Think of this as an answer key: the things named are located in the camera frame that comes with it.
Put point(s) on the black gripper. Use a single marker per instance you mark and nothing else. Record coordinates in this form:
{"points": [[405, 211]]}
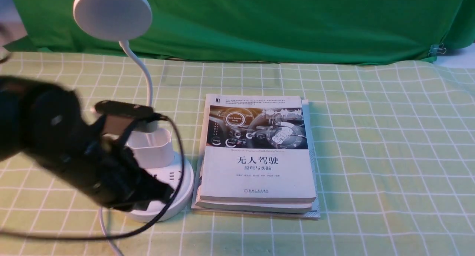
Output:
{"points": [[110, 178]]}

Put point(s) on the white desk lamp with base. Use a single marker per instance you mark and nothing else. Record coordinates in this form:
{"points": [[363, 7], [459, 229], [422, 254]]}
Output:
{"points": [[121, 21]]}

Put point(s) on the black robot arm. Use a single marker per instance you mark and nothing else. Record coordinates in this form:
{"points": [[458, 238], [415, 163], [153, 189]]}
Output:
{"points": [[44, 121]]}

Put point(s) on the top white self-driving book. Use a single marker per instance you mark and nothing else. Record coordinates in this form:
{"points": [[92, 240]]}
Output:
{"points": [[258, 170]]}

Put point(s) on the green backdrop cloth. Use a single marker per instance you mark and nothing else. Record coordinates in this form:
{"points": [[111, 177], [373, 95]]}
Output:
{"points": [[363, 32]]}

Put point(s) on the green checkered tablecloth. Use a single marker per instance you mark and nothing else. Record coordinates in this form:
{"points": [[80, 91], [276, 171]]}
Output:
{"points": [[394, 157]]}

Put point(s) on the metal binder clip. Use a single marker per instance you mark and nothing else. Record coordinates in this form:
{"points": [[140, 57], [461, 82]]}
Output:
{"points": [[437, 49]]}

